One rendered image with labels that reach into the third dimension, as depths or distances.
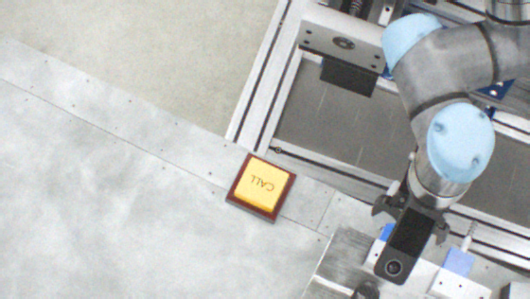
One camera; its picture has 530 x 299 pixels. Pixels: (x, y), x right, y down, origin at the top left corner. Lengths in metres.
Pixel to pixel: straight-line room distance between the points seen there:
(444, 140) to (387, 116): 1.25
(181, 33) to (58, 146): 0.99
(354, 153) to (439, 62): 1.17
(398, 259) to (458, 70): 0.25
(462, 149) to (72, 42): 1.65
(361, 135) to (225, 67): 0.42
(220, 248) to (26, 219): 0.31
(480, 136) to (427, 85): 0.09
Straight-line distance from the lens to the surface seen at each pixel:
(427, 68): 1.16
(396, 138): 2.34
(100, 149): 1.68
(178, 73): 2.58
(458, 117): 1.13
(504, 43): 1.20
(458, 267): 1.56
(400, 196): 1.31
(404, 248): 1.29
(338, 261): 1.55
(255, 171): 1.63
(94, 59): 2.61
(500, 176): 2.38
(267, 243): 1.64
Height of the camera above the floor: 2.39
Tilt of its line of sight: 71 degrees down
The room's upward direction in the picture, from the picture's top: 11 degrees clockwise
